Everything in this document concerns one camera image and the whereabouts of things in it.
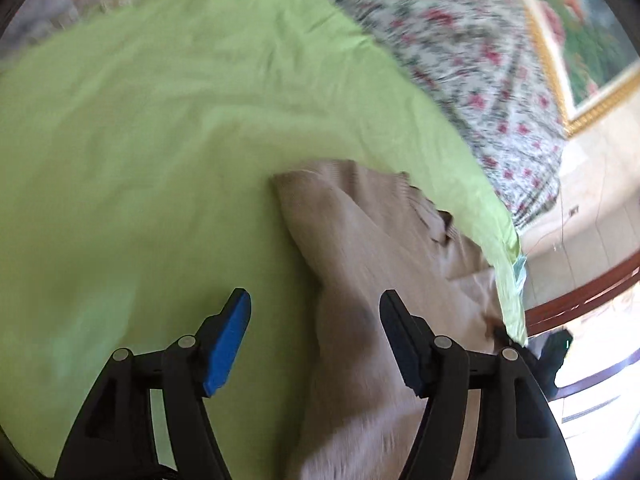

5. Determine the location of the light green bed sheet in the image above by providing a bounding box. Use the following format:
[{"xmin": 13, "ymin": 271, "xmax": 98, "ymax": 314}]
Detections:
[{"xmin": 0, "ymin": 0, "xmax": 528, "ymax": 478}]

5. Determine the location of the gold framed landscape painting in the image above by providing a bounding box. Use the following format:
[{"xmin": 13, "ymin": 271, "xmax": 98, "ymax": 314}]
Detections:
[{"xmin": 500, "ymin": 0, "xmax": 640, "ymax": 138}]

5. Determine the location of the wooden bed frame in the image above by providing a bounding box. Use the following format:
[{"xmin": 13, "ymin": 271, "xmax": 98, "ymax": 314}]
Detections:
[{"xmin": 525, "ymin": 265, "xmax": 640, "ymax": 338}]

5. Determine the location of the red floral white quilt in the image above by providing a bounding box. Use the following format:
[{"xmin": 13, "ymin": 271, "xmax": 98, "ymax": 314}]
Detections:
[{"xmin": 285, "ymin": 0, "xmax": 566, "ymax": 231}]

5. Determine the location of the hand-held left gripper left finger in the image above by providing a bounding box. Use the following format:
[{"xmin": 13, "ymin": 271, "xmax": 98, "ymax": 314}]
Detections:
[{"xmin": 54, "ymin": 288, "xmax": 252, "ymax": 480}]

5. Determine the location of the beige knit sweater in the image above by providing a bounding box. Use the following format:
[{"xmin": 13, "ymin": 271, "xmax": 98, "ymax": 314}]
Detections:
[{"xmin": 270, "ymin": 159, "xmax": 516, "ymax": 480}]

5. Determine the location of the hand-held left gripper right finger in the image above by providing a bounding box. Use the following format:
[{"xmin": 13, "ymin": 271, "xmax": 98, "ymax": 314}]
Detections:
[{"xmin": 379, "ymin": 289, "xmax": 581, "ymax": 480}]

